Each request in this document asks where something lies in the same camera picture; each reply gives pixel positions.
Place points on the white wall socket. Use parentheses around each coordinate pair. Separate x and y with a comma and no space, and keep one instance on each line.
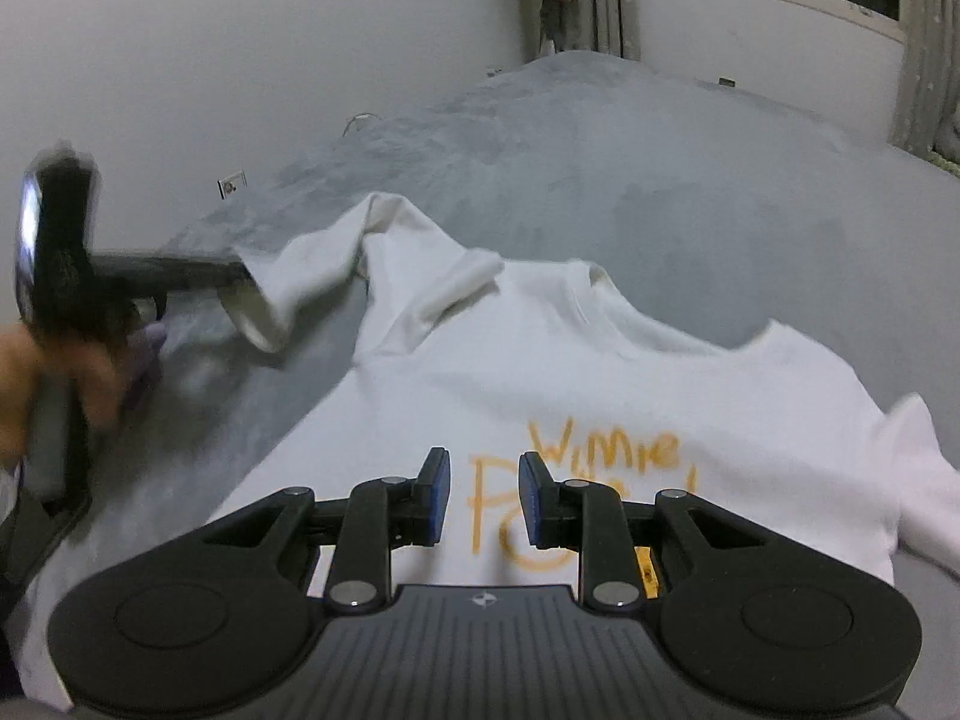
(232,186)

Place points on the person's left hand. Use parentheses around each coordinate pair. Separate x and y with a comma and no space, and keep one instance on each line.
(15,390)

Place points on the blue-grey hanging garment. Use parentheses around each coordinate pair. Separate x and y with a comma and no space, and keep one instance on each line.
(553,22)

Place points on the grey star curtain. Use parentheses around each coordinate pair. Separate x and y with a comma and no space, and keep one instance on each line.
(615,0)
(926,52)

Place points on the grey bed blanket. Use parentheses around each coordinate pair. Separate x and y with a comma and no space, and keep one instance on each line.
(637,180)

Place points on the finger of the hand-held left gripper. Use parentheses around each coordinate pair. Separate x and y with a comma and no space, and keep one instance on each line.
(214,274)

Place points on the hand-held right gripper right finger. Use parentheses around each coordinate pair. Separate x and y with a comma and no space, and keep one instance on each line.
(534,499)

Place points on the white printed sweatshirt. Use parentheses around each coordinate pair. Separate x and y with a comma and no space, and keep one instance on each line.
(600,375)

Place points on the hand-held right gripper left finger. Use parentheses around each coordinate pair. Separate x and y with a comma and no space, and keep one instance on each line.
(439,495)

